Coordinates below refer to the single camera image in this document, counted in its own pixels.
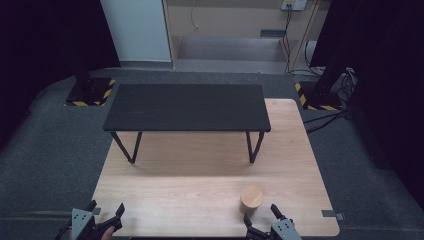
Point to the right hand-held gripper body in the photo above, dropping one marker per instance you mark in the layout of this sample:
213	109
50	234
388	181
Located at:
286	230

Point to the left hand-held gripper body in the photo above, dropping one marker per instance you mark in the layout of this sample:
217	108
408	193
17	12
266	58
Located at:
81	222

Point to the wooden cylinder block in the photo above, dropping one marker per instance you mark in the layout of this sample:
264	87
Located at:
251	197

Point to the person's left hand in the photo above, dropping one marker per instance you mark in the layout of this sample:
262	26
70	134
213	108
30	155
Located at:
108	233

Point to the small grey tape piece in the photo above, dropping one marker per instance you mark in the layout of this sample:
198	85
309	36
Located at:
97	210

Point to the grey tape strip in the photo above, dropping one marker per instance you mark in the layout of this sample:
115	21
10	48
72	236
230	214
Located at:
331	214

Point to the black stand with striped base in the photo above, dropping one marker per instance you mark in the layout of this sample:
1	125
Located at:
321	98
89	91

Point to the black riser shelf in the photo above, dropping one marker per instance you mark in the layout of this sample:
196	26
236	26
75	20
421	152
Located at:
188	106

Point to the dark curtain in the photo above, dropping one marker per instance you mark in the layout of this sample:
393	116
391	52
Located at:
43	50
386	83

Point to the white cabinet panel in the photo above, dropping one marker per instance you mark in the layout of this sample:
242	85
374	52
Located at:
136	30

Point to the beige wooden shelf unit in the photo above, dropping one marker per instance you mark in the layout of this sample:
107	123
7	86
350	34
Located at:
230	20

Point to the grey wall label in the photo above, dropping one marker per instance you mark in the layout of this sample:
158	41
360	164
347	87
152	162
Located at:
272	33

